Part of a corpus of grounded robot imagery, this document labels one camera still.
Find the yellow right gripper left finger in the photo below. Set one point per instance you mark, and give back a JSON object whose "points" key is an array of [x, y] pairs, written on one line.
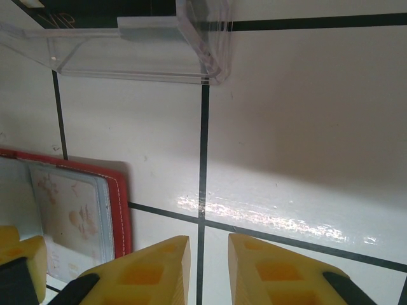
{"points": [[143, 276]]}

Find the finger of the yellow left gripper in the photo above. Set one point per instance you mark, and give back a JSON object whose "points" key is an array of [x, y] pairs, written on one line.
{"points": [[31, 263]]}

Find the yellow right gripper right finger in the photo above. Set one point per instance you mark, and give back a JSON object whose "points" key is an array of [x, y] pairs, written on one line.
{"points": [[286, 279]]}

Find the red leather card holder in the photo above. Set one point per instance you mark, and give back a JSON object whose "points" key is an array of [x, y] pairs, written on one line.
{"points": [[122, 216]]}

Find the white floral print card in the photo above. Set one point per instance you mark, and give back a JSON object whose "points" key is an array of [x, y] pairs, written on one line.
{"points": [[63, 203]]}

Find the black VIP card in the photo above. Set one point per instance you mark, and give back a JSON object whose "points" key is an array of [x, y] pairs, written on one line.
{"points": [[95, 12]]}

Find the clear acrylic card stand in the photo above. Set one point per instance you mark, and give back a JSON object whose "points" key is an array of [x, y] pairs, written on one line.
{"points": [[127, 68]]}

